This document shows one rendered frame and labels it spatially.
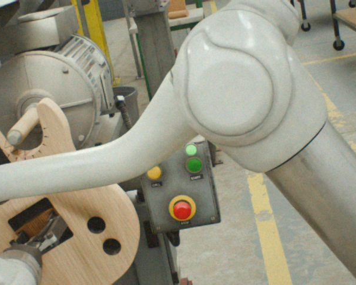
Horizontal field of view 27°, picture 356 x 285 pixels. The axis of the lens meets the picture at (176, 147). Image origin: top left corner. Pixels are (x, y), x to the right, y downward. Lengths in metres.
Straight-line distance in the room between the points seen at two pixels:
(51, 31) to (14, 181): 0.62
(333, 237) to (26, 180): 0.46
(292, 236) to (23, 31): 2.44
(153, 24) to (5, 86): 3.47
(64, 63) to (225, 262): 2.21
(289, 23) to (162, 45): 4.12
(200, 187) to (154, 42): 3.49
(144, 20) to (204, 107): 4.30
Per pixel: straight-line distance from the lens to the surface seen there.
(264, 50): 0.81
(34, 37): 1.70
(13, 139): 1.46
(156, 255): 1.96
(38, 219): 1.55
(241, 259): 3.71
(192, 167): 1.66
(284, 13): 1.00
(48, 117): 1.49
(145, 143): 1.07
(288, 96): 0.82
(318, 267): 3.52
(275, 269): 3.55
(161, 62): 5.13
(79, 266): 1.58
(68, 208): 1.53
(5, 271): 1.23
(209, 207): 1.69
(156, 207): 1.69
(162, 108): 1.05
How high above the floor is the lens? 1.56
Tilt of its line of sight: 16 degrees down
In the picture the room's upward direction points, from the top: 12 degrees counter-clockwise
